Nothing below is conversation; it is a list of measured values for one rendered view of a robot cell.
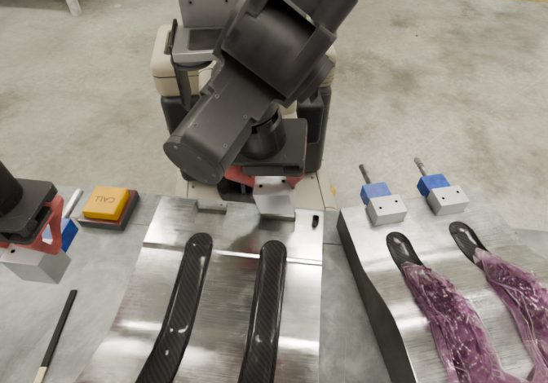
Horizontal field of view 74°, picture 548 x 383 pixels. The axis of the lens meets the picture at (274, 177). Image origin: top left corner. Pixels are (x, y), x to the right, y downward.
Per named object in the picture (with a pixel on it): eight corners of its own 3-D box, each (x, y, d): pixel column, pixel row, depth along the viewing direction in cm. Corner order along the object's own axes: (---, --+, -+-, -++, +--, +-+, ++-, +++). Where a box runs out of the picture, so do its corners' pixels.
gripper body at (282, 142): (304, 172, 41) (298, 129, 35) (218, 171, 43) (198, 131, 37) (308, 128, 44) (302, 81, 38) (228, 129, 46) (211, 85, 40)
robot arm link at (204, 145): (341, 54, 29) (253, -18, 27) (276, 164, 24) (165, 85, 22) (280, 116, 39) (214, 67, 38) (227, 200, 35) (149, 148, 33)
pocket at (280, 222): (263, 218, 60) (262, 205, 57) (295, 222, 59) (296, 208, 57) (259, 242, 57) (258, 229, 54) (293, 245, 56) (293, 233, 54)
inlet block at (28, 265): (71, 200, 55) (55, 177, 51) (102, 203, 55) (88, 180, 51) (22, 280, 47) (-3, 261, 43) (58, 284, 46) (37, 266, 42)
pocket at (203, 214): (200, 212, 61) (196, 199, 58) (231, 215, 60) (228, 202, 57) (192, 235, 58) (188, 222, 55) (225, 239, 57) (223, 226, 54)
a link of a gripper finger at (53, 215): (61, 277, 43) (20, 235, 36) (6, 270, 44) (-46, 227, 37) (87, 229, 48) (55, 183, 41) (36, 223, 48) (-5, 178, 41)
